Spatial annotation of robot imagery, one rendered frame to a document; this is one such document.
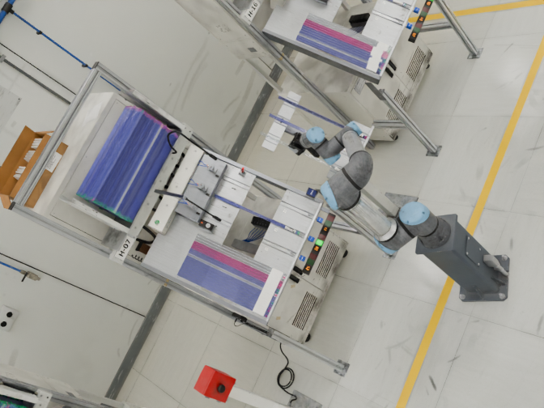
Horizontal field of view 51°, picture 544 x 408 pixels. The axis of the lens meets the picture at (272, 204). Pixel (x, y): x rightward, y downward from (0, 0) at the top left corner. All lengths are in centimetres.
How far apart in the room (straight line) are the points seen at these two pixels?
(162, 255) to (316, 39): 145
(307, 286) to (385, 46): 145
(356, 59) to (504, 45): 112
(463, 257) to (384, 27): 139
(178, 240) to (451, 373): 153
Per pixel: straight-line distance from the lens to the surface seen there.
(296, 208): 299
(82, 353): 470
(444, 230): 268
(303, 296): 348
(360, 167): 229
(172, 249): 302
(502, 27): 417
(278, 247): 295
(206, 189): 299
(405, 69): 397
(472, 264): 288
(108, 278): 461
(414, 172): 375
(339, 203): 232
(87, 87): 282
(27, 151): 319
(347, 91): 355
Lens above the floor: 272
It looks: 38 degrees down
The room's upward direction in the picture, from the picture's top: 54 degrees counter-clockwise
